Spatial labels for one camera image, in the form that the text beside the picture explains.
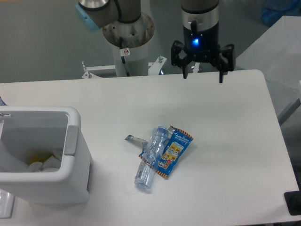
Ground silver foil strip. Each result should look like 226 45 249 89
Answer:
125 135 148 151

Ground blue snack wrapper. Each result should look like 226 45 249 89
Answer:
139 126 193 178

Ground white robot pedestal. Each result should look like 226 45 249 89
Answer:
103 13 155 77

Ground white trash can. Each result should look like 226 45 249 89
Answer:
0 106 93 204

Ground black clamp at table edge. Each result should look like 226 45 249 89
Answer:
284 191 301 216

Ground black cable on pedestal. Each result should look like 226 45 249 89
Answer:
119 36 131 77

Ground white crumpled tissue trash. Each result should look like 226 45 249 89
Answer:
26 148 63 173

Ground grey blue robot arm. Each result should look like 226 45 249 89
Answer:
76 0 235 81

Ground white pedestal base frame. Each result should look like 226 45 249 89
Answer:
81 56 203 80

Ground crushed clear plastic bottle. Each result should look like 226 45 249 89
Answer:
134 126 169 190

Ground blue bag in background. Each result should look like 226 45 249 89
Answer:
261 0 301 27

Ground blue patterned object at edge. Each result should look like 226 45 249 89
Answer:
0 97 7 106

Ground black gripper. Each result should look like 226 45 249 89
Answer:
171 23 236 83

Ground white covered side table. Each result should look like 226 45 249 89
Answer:
236 16 301 124

